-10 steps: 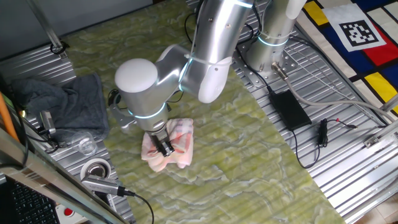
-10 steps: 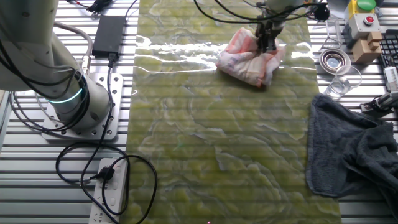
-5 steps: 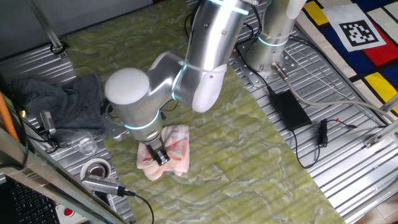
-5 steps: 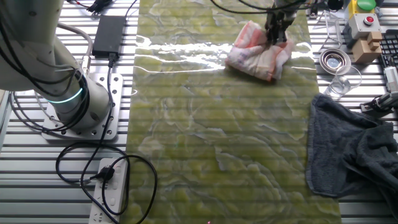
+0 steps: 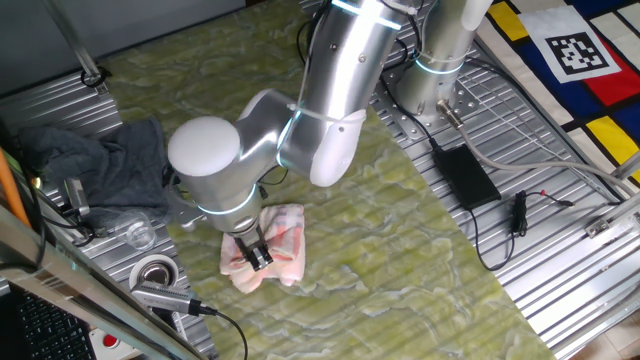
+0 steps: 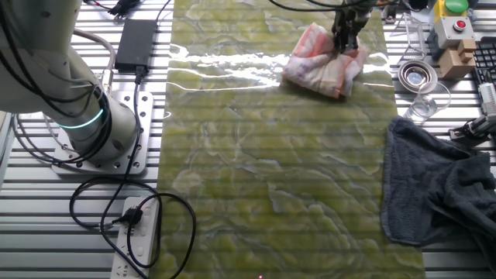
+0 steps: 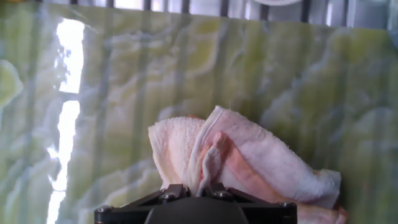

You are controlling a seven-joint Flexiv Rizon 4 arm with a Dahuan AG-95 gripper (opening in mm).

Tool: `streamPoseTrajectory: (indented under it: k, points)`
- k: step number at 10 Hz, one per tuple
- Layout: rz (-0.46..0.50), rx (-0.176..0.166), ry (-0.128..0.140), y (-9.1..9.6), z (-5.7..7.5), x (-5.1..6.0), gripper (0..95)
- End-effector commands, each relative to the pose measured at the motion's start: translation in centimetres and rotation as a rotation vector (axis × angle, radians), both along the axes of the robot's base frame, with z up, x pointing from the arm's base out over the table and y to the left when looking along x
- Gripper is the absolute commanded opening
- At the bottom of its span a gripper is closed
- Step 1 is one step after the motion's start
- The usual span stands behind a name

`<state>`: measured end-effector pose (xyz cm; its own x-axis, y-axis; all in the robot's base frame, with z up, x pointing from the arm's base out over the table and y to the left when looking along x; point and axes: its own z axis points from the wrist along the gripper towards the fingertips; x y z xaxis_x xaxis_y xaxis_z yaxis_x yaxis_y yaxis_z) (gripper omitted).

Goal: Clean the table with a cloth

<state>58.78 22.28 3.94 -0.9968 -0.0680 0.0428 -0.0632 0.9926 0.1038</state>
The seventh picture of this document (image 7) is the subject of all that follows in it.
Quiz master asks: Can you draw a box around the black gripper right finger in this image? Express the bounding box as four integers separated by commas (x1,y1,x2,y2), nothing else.
203,182,298,224

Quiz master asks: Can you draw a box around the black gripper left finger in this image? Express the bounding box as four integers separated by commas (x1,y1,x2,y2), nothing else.
94,183,191,224

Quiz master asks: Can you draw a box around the white cloth with pink stripes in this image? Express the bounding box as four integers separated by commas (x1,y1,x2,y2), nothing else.
147,105,348,224

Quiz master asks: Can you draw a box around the green marble pattern mat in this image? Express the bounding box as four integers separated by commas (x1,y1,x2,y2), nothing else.
0,2,398,224

